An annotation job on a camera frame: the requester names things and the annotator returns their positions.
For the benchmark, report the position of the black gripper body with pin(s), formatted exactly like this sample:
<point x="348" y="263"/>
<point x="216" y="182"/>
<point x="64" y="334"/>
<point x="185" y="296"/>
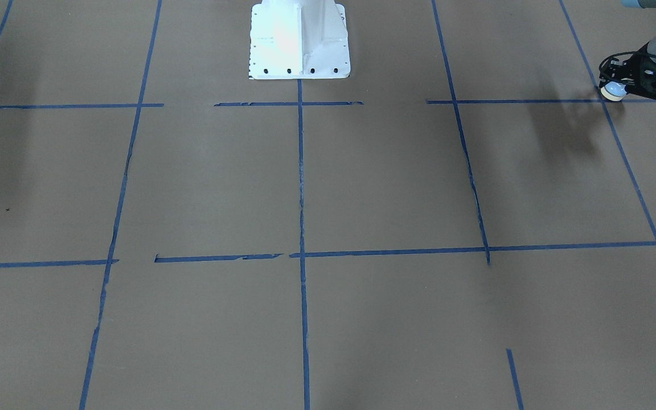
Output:
<point x="637" y="70"/>

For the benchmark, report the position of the white blue call bell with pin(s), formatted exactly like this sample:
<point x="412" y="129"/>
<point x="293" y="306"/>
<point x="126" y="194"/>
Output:
<point x="613" y="91"/>

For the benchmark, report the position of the brown paper table cover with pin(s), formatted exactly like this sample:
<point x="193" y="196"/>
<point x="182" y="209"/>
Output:
<point x="462" y="223"/>

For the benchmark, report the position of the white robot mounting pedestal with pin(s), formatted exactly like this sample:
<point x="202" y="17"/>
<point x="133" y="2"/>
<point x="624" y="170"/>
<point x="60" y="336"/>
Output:
<point x="296" y="40"/>

